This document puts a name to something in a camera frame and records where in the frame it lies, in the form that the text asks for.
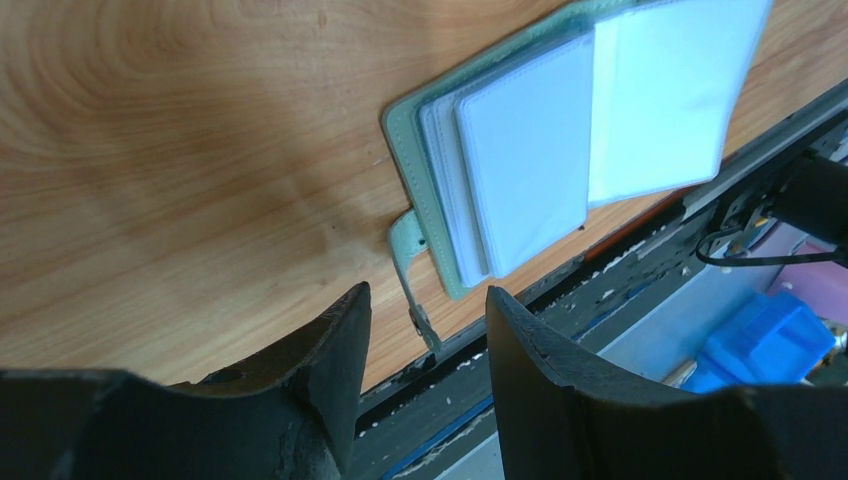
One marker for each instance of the green card holder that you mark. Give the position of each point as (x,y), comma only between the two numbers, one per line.
(601,101)

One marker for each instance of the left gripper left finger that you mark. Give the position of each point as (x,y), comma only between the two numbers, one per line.
(288,411)

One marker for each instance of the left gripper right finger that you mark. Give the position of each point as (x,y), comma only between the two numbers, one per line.
(563,412)

